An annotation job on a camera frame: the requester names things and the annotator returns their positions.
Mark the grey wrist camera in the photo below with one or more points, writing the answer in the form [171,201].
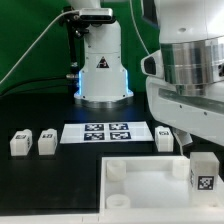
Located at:
[152,65]

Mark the black camera stand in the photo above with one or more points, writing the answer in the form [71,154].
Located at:
[76,29]

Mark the white sheet with tags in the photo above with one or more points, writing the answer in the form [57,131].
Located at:
[105,132]

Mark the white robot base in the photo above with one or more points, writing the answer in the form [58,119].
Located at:
[103,81]

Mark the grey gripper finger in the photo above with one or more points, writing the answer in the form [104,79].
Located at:
[183,139]

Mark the white square tabletop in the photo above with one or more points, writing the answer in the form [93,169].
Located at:
[151,182]

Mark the grey camera on stand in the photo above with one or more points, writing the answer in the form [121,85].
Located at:
[96,14]

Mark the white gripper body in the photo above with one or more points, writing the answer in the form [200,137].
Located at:
[202,116]

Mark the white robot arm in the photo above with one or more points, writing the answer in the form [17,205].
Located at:
[185,76]

